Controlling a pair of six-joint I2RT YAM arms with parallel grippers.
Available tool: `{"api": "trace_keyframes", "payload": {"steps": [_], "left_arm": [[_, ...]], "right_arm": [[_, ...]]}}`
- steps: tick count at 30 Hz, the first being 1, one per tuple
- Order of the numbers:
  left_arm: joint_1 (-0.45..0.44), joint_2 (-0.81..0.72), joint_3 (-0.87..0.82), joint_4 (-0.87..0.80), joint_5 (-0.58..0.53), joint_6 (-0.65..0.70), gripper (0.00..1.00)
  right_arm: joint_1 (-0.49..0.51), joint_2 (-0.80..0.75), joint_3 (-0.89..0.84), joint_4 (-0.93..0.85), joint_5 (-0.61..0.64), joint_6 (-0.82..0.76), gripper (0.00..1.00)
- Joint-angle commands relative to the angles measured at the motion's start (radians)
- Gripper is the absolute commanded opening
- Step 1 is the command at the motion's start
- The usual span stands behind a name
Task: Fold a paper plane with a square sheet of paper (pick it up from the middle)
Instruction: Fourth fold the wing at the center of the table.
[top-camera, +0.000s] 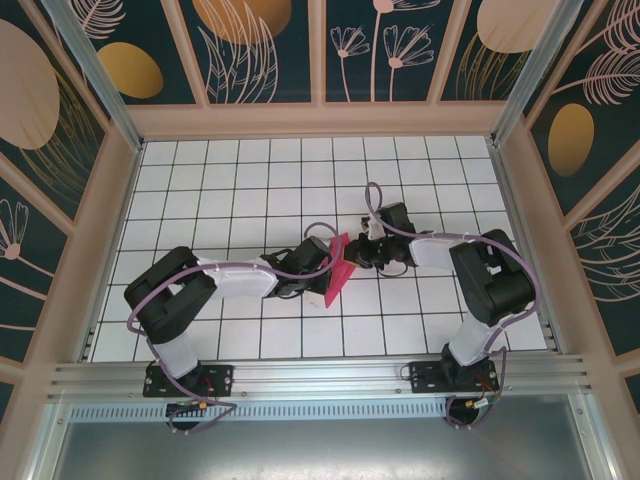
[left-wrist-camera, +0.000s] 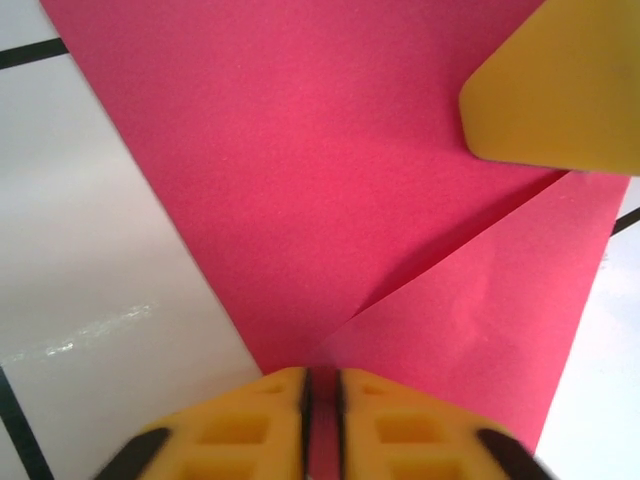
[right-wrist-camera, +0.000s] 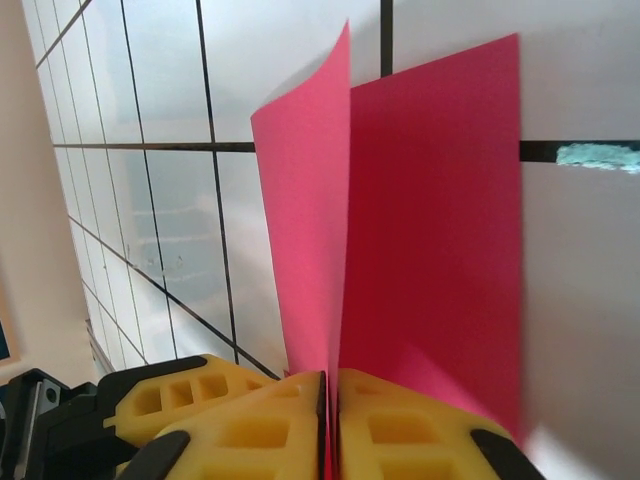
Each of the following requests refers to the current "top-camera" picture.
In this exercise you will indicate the pink paper sheet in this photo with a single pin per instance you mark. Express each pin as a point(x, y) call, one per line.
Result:
point(335, 290)

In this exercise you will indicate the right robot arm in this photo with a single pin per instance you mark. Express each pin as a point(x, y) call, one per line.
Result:
point(500, 285)

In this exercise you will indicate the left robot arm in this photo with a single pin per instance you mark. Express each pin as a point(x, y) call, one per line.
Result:
point(165, 295)

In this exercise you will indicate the grey metal sheet panel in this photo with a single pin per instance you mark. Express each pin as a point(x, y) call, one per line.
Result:
point(320, 450)

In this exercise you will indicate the small black circuit board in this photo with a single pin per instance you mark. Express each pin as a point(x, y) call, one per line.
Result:
point(182, 409)

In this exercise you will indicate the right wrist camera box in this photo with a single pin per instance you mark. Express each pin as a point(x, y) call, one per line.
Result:
point(374, 226)

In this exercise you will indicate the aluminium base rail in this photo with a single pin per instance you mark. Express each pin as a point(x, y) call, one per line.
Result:
point(320, 375)

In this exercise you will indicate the aluminium side rail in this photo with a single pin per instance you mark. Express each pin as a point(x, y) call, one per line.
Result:
point(504, 175)
point(88, 345)

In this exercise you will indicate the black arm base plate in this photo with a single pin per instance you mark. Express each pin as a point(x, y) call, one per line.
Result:
point(422, 377)
point(220, 380)

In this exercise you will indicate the aluminium corner post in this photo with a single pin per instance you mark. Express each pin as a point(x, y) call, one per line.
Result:
point(542, 75)
point(95, 75)

